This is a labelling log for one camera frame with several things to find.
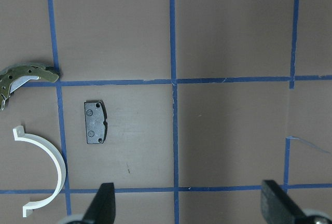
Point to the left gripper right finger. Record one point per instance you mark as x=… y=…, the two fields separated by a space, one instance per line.
x=277 y=207

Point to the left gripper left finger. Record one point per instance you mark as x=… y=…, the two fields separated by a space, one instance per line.
x=103 y=206

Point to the black brake pad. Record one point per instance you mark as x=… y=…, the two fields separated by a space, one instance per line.
x=95 y=122

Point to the brown paper table cover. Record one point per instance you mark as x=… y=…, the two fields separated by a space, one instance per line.
x=204 y=100

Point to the green curved brake shoe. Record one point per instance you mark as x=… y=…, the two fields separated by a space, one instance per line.
x=15 y=76

